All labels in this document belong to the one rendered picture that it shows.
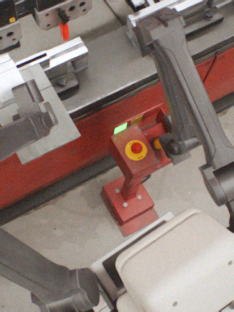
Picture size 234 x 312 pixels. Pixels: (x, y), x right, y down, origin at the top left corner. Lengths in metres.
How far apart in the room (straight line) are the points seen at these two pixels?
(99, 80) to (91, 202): 0.89
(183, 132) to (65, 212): 1.14
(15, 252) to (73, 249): 1.47
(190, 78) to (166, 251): 0.36
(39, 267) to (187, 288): 0.25
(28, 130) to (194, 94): 0.35
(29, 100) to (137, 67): 0.57
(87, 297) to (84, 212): 1.37
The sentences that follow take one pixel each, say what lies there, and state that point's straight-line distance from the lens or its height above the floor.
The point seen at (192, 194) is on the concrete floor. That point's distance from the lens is 2.33.
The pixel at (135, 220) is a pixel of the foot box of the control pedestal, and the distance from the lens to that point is 2.24.
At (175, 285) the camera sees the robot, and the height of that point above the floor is 1.39.
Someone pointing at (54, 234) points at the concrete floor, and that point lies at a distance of 2.23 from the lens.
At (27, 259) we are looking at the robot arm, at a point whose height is 1.42.
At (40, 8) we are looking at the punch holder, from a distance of 1.17.
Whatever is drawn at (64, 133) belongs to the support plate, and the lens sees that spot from 1.29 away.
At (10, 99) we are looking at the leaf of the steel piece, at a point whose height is 1.02.
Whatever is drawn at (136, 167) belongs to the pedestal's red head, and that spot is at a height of 0.78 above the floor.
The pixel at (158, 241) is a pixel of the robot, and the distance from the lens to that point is 0.88.
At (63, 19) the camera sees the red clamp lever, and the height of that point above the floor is 1.25.
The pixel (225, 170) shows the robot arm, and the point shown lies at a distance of 1.02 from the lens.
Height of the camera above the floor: 2.19
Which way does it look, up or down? 69 degrees down
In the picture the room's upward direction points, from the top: 12 degrees clockwise
